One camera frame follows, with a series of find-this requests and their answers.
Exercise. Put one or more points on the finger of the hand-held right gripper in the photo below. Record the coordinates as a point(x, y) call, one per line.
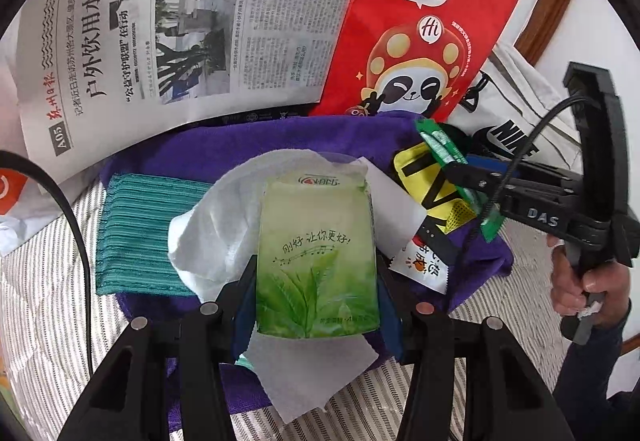
point(530, 200)
point(482, 164)

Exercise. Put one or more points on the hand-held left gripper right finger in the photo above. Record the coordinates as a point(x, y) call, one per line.
point(395, 321)

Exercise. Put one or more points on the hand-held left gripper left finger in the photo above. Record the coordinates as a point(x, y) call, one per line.
point(235, 301)

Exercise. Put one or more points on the green packet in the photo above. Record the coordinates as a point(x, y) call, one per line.
point(442, 148)

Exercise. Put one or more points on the white fruit print sachet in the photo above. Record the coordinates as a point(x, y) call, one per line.
point(425, 268)

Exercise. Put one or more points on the yellow mesh pouch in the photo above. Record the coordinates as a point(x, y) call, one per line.
point(425, 186)

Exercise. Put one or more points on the white textured tissue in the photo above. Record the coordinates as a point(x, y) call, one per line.
point(220, 236)

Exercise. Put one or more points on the green tissue pack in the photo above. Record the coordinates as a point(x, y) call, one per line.
point(315, 261)

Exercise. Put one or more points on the white paper napkin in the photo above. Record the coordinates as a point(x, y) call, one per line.
point(395, 206)

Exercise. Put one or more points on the teal striped cloth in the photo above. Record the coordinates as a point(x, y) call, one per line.
point(140, 236)

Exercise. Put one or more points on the person's right forearm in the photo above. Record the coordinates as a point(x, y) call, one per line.
point(590, 381)

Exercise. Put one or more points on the person's right hand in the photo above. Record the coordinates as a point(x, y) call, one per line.
point(607, 291)

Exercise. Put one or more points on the white waist bag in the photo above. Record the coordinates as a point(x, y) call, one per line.
point(510, 86)

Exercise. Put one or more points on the purple towel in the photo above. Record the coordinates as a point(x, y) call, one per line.
point(350, 141)

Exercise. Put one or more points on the red paper bag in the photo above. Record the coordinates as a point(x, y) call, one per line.
point(415, 21)

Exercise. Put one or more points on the striped bed sheet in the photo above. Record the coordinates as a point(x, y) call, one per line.
point(45, 296)

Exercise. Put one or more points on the white plastic shopping bag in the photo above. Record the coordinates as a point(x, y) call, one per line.
point(15, 201)

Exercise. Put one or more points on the folded newspaper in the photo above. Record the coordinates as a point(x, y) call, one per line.
point(175, 46)

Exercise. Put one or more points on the brown wooden door frame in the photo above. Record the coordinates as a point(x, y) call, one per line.
point(550, 6)

